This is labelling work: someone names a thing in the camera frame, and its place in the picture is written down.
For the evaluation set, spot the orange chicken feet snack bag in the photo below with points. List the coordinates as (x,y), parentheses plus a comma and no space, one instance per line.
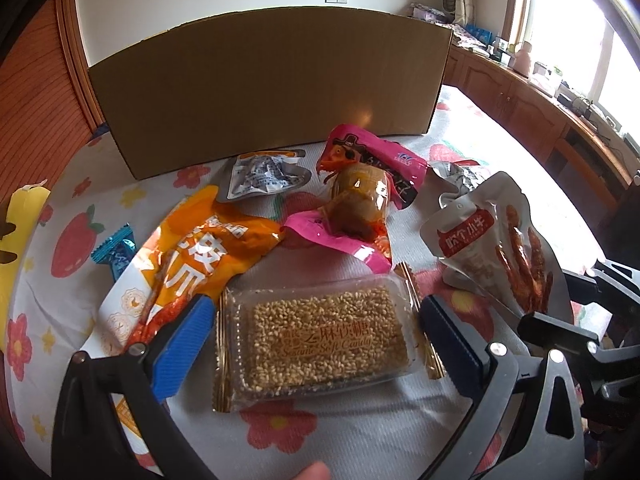
(200,246)

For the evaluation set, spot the sesame candy clear tray pack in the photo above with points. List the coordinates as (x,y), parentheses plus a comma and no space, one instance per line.
(287,343)

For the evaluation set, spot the wooden slatted wardrobe door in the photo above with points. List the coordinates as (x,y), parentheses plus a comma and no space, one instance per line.
(48,108)

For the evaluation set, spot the yellow banana plush toy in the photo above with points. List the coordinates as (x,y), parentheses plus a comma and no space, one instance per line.
(19,215)

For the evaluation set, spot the blue foil candy packet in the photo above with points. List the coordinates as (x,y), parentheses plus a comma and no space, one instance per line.
(117,251)

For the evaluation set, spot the pink squid snack packet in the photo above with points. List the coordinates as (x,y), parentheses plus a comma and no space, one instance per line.
(366,174)

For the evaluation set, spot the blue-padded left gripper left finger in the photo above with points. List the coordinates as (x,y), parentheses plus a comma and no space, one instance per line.
(88,439)

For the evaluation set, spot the pink bottle on cabinet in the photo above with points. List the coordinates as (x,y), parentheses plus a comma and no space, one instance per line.
(523,59)

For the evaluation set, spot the white red chicken feet pouch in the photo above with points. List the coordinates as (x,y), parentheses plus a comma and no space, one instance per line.
(487,235)

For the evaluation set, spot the brown cardboard box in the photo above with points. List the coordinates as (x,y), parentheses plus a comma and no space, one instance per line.
(269,78)

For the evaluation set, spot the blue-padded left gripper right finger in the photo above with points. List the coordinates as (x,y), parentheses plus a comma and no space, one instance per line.
(545,441)

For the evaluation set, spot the small silver snack packet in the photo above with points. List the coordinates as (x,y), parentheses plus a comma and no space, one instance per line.
(261,174)

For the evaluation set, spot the wooden window cabinet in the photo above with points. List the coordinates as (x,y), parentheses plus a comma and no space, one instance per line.
(578,159)

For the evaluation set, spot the person's thumb tip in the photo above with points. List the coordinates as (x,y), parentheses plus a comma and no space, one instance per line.
(315,471)

